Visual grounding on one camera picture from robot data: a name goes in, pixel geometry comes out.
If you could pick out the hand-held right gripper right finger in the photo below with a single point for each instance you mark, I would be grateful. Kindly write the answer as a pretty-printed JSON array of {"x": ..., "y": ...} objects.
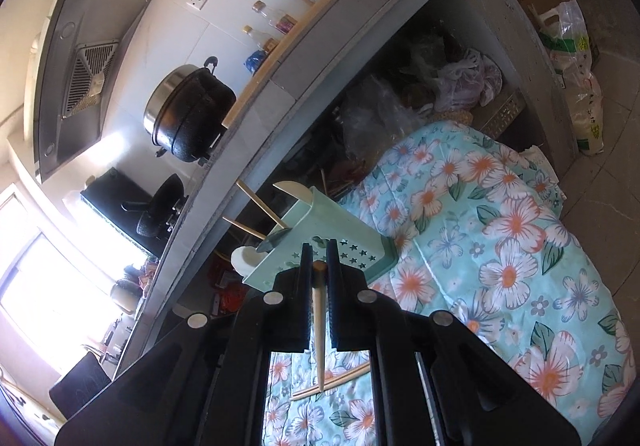
[{"x": 334, "y": 306}]

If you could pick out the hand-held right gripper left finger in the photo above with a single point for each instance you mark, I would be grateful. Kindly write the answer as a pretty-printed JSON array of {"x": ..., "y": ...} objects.
[{"x": 306, "y": 306}]

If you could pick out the cream chopstick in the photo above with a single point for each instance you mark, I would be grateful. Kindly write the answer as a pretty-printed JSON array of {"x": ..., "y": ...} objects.
[{"x": 318, "y": 326}]

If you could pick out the green perforated utensil holder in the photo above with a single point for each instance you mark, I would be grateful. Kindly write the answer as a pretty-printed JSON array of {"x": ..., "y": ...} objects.
[{"x": 345, "y": 236}]

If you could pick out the white spoon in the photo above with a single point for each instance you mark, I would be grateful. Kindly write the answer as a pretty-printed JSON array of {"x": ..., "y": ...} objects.
[{"x": 242, "y": 260}]

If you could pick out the metal spoon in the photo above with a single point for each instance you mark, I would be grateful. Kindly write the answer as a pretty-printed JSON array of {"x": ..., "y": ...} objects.
[{"x": 270, "y": 242}]

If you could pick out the red snack packet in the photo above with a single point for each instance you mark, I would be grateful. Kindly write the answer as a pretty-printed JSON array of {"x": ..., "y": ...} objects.
[{"x": 230, "y": 298}]

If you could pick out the window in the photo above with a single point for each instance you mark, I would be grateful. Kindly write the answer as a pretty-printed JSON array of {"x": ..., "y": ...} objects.
[{"x": 45, "y": 286}]

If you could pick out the cream rice paddle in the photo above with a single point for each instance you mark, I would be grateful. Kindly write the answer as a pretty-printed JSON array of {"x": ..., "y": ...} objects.
[{"x": 292, "y": 190}]

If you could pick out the bundle of wooden sticks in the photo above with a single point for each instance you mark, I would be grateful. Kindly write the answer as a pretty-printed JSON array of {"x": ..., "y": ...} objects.
[{"x": 335, "y": 183}]

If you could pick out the floral blanket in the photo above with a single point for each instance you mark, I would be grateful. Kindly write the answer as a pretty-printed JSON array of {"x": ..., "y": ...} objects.
[{"x": 500, "y": 251}]

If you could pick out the black wok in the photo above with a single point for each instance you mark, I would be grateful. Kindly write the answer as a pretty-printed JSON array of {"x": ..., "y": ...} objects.
[{"x": 160, "y": 206}]

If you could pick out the black stove splash guard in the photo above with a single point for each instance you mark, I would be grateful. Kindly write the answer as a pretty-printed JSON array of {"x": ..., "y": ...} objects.
[{"x": 107, "y": 198}]

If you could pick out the clear plastic bag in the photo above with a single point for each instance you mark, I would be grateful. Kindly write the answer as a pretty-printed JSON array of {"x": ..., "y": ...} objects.
[{"x": 375, "y": 110}]

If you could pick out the black cooking pot with lid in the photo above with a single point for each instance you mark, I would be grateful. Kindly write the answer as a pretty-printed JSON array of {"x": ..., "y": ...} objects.
[{"x": 195, "y": 115}]

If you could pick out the blue lidded jar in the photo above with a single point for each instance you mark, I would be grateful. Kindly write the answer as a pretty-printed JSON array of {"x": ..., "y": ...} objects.
[{"x": 256, "y": 61}]

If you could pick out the grey concrete counter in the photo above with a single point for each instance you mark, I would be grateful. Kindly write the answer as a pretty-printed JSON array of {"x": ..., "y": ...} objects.
[{"x": 320, "y": 50}]

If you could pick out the perforated metal tray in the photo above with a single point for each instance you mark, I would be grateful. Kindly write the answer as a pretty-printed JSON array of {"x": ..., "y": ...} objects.
[{"x": 505, "y": 115}]

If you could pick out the white floral plastic bag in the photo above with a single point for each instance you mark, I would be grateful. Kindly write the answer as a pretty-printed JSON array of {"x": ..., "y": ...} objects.
[{"x": 465, "y": 80}]

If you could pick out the yellow capped oil bottle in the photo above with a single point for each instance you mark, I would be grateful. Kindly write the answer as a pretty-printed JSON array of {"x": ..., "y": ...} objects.
[{"x": 262, "y": 39}]

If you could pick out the pink label glass bottle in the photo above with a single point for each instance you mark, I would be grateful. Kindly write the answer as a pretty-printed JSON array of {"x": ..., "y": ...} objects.
[{"x": 277, "y": 18}]

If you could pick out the grey range hood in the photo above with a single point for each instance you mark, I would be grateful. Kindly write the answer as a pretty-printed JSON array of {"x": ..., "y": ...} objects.
[{"x": 65, "y": 75}]

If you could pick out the white rice sack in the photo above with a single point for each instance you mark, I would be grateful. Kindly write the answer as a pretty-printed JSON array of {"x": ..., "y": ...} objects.
[{"x": 575, "y": 75}]

